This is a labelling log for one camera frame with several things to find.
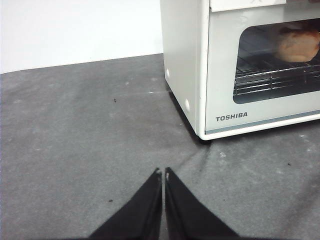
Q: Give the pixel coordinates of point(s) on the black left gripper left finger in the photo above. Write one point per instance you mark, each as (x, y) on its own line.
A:
(140, 215)

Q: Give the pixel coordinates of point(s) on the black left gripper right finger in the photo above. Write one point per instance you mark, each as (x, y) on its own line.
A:
(187, 220)

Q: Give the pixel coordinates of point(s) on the golden bread loaf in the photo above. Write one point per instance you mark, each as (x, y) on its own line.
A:
(295, 47)

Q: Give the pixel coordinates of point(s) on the white toaster oven body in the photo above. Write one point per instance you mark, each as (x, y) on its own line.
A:
(182, 50)

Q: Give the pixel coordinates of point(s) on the dark grey table mat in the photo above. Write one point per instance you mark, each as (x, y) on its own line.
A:
(75, 150)

